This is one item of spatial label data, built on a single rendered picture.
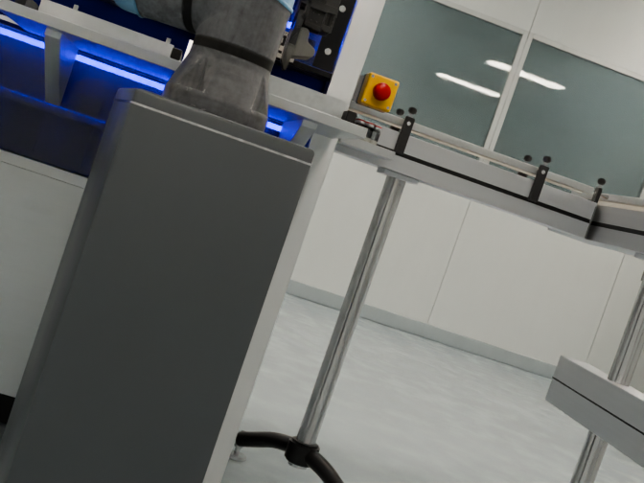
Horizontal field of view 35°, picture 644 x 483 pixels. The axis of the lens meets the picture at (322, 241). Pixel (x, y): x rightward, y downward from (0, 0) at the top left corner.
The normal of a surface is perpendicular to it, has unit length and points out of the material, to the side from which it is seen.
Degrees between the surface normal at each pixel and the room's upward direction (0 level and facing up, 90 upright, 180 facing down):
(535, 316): 90
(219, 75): 73
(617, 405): 90
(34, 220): 90
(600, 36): 90
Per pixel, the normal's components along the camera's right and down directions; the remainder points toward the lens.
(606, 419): -0.94, -0.31
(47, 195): 0.15, 0.10
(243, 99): 0.58, -0.08
